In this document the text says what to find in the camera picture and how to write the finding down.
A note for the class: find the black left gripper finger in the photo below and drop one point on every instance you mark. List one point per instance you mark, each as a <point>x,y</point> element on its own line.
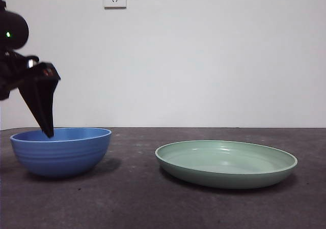
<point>47,99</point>
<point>31,99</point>

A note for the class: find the blue bowl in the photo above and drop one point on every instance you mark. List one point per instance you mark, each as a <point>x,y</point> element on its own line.
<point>61,157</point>

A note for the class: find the green plate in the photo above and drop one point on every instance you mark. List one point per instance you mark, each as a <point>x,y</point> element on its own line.
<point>224,173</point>

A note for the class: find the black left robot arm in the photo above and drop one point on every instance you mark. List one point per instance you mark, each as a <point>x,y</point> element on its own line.
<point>12,30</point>

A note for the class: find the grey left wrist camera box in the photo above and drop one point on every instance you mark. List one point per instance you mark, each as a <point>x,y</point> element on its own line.
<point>32,61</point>

